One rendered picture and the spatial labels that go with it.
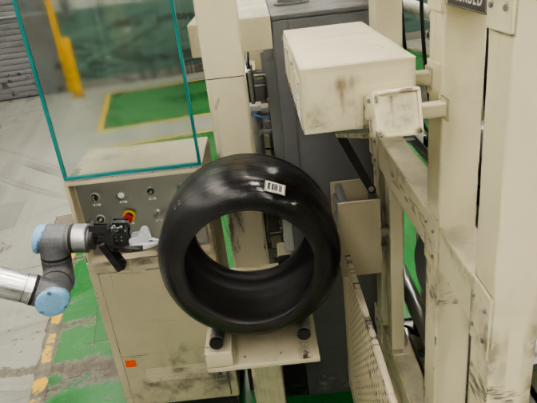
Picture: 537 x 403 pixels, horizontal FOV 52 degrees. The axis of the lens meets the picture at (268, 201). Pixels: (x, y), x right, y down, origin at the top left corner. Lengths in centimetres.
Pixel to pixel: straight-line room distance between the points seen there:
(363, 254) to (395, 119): 95
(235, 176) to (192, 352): 126
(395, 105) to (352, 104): 12
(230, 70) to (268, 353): 93
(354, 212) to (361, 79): 80
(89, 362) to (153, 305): 98
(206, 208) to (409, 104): 67
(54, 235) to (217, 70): 71
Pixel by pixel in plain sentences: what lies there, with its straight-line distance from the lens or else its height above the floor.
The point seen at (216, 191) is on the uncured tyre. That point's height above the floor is 142.
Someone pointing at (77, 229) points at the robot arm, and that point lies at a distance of 174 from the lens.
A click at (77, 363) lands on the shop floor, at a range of 342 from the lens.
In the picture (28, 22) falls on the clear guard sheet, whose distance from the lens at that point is 219.
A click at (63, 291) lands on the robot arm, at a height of 119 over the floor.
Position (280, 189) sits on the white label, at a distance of 152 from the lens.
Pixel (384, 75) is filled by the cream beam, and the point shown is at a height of 175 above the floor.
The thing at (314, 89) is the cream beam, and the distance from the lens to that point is 118.
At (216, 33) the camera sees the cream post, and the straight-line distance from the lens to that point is 178.
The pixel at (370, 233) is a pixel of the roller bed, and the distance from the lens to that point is 196.
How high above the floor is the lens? 202
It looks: 25 degrees down
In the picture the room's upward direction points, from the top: 7 degrees counter-clockwise
